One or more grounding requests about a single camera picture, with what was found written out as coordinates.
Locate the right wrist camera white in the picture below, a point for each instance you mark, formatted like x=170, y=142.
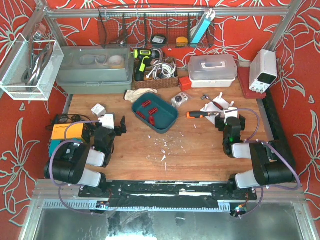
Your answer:
x=231, y=112

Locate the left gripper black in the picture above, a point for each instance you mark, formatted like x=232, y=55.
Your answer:
x=119, y=129

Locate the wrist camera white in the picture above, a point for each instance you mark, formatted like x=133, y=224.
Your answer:
x=231, y=112
x=107, y=120

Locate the red mat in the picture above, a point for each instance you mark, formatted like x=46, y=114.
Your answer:
x=243, y=74

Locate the white peg board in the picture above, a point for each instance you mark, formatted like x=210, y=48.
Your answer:
x=209, y=107

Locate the white power supply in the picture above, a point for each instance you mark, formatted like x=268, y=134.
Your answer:
x=262, y=71

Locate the blue white box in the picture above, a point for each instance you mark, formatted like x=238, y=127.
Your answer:
x=199, y=30

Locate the large red spring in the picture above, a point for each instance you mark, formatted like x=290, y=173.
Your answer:
x=146, y=103

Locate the white plastic toolbox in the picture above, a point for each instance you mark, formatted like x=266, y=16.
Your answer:
x=212, y=71

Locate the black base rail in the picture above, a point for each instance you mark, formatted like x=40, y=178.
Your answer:
x=167, y=194

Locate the black wire basket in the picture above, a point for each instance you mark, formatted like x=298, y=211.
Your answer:
x=134, y=26

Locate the white power adapter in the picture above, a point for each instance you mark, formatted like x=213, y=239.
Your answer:
x=98, y=110

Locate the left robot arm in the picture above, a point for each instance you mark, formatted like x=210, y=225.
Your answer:
x=68, y=162

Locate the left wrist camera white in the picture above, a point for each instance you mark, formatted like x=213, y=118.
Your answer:
x=107, y=120

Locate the red handled ratchet wrench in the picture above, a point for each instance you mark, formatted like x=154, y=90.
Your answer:
x=205, y=96

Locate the red orange socket cube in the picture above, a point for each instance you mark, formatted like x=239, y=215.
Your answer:
x=185, y=83

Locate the grey plastic storage box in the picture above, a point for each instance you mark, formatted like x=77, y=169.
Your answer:
x=96, y=70

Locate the clear acrylic box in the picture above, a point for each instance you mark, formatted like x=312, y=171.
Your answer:
x=31, y=73

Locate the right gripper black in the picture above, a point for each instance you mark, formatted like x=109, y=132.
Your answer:
x=219, y=124

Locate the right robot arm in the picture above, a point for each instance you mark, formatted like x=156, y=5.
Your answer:
x=269, y=166

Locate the white work glove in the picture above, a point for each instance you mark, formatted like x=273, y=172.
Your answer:
x=133, y=95

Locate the orange teal device box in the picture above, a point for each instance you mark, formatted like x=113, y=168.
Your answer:
x=78, y=132

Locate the wicker basket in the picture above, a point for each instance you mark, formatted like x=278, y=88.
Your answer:
x=162, y=83

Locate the green yellow power drill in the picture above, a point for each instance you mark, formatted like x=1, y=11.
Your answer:
x=144, y=57

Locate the teal plastic tray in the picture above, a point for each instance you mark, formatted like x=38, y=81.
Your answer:
x=156, y=113

